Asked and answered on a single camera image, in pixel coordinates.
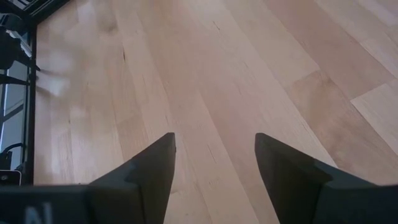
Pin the black aluminium table frame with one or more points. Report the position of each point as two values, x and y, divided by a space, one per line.
30 124

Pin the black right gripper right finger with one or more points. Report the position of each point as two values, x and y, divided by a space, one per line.
326 202

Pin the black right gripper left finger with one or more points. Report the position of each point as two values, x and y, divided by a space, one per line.
93 205

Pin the silver aluminium bracket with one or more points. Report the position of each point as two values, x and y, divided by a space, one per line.
26 49

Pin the black table-level camera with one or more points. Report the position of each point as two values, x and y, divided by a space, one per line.
9 178

